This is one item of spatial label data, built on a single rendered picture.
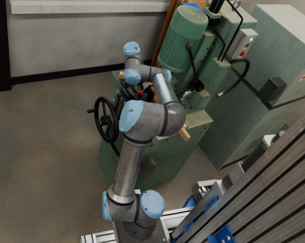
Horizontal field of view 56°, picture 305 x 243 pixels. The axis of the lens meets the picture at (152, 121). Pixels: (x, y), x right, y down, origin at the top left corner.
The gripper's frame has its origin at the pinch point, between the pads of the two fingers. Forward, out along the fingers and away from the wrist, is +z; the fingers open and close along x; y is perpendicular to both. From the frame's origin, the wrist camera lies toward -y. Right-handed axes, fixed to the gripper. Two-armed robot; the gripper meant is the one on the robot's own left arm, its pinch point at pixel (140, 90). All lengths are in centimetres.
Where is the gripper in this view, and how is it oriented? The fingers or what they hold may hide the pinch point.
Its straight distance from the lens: 165.1
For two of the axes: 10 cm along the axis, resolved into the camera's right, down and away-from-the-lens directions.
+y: 8.5, -5.1, 1.2
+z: 1.5, 4.6, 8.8
